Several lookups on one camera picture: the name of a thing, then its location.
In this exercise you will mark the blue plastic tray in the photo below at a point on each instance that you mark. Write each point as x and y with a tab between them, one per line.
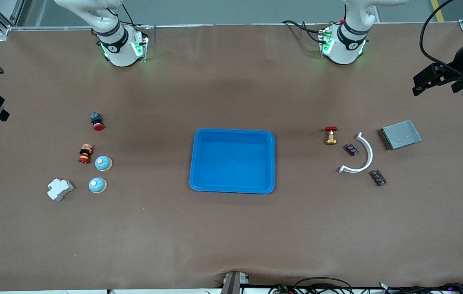
231	163

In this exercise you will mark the brown table mat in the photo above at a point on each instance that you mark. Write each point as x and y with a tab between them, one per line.
231	81

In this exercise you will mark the blue dome bell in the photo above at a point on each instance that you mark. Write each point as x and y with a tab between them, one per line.
97	185
103	164

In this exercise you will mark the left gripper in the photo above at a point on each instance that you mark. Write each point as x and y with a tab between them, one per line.
458	65

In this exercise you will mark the red button blue grey base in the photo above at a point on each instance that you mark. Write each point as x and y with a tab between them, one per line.
96	120

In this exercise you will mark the grey metal table bracket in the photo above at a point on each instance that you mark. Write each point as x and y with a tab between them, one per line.
233	283

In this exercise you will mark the brass valve red handwheel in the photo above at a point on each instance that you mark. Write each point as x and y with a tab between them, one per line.
331	140

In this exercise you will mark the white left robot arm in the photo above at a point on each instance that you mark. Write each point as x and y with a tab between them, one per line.
343	45

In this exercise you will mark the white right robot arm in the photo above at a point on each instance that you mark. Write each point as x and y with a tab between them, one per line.
119	49

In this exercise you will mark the white curved pipe clamp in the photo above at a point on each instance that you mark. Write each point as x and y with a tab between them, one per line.
371	155

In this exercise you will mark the silver metal module box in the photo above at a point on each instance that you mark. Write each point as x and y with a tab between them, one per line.
402	134

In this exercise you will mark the white circuit breaker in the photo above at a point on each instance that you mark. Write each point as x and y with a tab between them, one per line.
60	190

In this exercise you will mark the red button orange yellow base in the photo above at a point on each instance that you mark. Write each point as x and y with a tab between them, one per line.
85	153

